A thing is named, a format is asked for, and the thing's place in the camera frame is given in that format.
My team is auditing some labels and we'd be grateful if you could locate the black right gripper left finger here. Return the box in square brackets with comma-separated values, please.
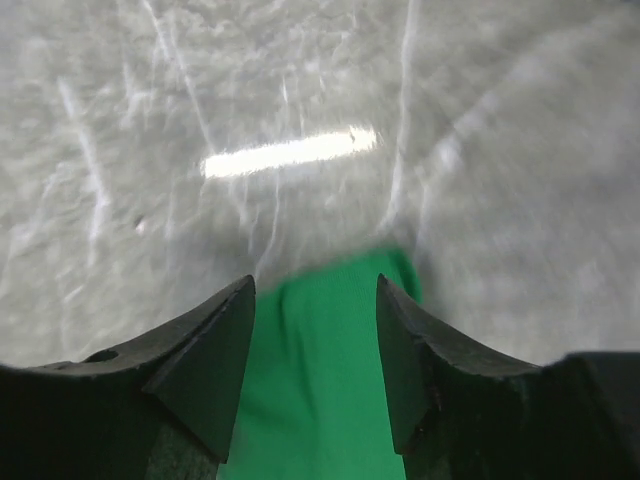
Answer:
[1, 276, 256, 479]

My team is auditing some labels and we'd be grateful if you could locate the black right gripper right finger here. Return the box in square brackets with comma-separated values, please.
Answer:
[376, 277, 639, 479]

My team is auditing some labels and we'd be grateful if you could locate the green tank top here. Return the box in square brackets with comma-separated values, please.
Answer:
[218, 248, 422, 480]

